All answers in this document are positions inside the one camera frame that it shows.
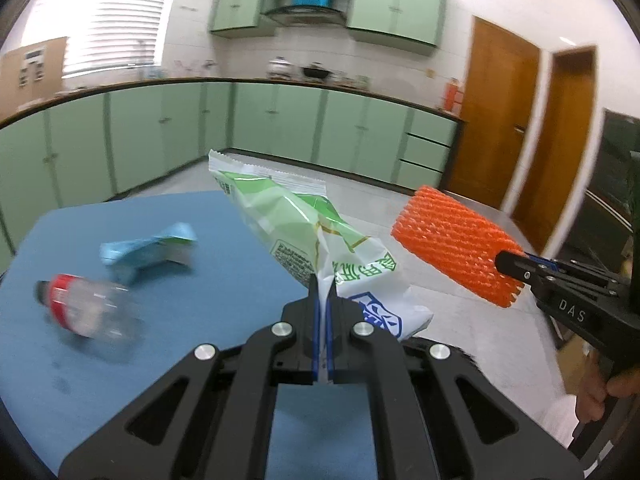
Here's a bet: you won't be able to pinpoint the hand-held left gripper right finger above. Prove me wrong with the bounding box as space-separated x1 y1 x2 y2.
324 280 585 480

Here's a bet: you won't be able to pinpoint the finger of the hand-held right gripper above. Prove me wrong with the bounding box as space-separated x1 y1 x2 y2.
494 250 561 292

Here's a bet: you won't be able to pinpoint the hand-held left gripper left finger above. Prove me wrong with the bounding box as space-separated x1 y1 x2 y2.
59 275 320 480

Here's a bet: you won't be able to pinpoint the orange foam net sleeve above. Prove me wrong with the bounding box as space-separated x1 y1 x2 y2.
390 186 526 309

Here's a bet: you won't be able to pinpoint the black trash bag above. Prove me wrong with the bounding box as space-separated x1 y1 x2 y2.
400 336 485 378

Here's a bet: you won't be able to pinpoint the white and green snack wrapper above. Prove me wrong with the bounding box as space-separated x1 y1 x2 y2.
207 150 435 343

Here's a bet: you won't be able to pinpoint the person's right hand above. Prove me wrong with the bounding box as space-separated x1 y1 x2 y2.
574 350 640 423

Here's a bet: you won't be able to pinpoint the person's white garment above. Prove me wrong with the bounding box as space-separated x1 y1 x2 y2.
542 395 583 443

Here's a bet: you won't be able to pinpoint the dark green board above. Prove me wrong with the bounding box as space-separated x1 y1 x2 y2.
582 107 640 281

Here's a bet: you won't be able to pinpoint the closed wooden door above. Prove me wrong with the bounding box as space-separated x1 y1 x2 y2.
445 16 542 211

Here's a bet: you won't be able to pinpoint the light blue wrapper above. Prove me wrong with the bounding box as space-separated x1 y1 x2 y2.
99 222 198 286

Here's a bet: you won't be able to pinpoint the orange thermos jug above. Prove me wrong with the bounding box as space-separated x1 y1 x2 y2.
442 77 463 111

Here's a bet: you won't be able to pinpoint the clear plastic bottle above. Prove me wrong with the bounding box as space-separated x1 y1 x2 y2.
34 274 146 361

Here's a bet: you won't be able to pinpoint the green base cabinets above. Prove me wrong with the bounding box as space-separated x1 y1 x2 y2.
0 77 466 261

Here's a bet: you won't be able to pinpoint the black wok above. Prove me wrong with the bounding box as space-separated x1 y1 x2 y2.
301 62 333 82

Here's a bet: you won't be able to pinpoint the range hood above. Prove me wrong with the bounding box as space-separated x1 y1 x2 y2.
261 4 348 28

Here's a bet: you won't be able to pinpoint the window blinds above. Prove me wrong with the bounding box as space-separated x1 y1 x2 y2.
37 0 178 78

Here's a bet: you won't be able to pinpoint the cardboard box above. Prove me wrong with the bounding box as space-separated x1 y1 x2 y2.
0 36 69 116

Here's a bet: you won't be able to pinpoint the green wall cabinets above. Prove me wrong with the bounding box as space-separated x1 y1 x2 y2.
209 0 446 56

